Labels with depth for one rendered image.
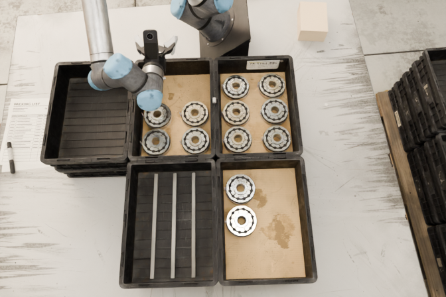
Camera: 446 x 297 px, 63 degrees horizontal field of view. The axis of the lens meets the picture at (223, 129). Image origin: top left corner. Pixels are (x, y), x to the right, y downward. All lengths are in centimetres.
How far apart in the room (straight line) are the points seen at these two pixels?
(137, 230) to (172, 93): 53
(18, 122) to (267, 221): 111
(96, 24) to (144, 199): 61
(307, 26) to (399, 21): 132
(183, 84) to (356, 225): 86
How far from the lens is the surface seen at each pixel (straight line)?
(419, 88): 209
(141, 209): 133
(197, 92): 144
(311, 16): 175
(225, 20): 153
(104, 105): 149
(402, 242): 155
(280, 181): 132
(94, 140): 145
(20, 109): 178
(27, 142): 170
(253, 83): 146
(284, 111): 138
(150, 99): 111
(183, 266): 128
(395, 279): 153
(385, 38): 280
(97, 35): 122
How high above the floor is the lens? 211
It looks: 69 degrees down
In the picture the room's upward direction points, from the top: 2 degrees counter-clockwise
